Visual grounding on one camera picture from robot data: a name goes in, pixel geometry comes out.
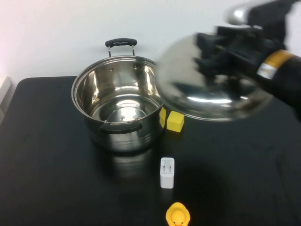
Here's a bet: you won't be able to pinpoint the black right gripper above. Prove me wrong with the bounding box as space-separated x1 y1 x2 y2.
194 25 284 76

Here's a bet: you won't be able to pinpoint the stainless steel lid black knob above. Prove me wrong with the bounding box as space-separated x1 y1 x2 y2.
155 30 275 122

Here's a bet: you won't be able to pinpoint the yellow foam cube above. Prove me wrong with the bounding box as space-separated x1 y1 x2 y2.
166 110 185 132

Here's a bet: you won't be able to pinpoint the white plug charger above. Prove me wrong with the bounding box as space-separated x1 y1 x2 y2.
160 157 175 189

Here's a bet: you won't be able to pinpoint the yellow rubber duck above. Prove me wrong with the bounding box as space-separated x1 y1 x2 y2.
166 202 190 226

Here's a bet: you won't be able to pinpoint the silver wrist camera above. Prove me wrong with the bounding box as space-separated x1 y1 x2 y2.
222 0 255 25

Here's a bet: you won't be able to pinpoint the stainless steel pot black handles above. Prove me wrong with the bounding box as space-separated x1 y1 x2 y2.
71 38 166 153

